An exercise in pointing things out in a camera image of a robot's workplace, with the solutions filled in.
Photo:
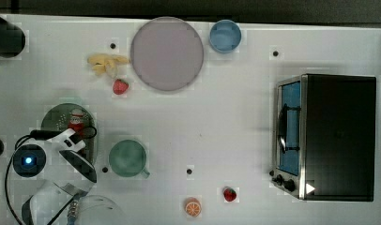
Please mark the small red strawberry toy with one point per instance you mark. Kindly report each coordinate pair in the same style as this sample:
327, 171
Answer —
229, 194

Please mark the black cup with funnel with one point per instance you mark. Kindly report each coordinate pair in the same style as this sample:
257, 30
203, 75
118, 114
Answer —
12, 39

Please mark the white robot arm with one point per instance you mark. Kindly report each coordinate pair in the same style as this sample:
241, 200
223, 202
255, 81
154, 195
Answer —
66, 178

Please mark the green mug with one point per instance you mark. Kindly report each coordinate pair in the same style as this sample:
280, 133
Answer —
128, 158

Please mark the peeled banana toy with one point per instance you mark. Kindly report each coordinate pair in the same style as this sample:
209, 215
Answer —
103, 63

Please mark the red ketchup bottle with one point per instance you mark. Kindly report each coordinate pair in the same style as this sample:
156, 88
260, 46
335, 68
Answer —
76, 121

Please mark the green oval strainer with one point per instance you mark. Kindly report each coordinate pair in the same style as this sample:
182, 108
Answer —
57, 119

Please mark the orange slice toy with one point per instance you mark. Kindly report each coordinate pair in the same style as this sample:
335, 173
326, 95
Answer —
192, 207

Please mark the grey round plate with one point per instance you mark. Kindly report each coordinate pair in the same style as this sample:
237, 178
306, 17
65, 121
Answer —
167, 54

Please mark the silver toaster oven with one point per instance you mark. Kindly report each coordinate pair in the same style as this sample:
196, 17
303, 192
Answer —
324, 137

